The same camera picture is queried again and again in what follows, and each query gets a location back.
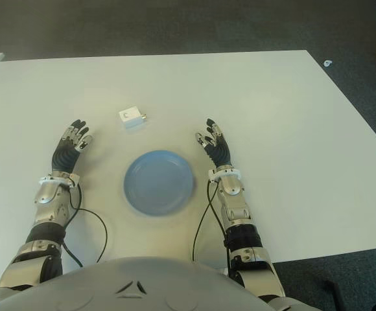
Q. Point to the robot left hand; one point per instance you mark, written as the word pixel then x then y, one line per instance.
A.
pixel 65 155

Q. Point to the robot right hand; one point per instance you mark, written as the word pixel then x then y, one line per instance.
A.
pixel 221 152

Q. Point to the white charger plug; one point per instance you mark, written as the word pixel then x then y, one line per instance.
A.
pixel 131 118

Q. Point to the robot left arm silver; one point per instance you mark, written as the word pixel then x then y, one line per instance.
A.
pixel 50 207

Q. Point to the robot right arm silver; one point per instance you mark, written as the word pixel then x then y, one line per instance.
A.
pixel 238 207

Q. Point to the blue plate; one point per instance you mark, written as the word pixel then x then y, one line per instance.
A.
pixel 159 183

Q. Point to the small white floor object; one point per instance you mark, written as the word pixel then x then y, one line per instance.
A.
pixel 328 63

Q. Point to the grey robot torso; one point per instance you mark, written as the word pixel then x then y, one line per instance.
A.
pixel 136 285

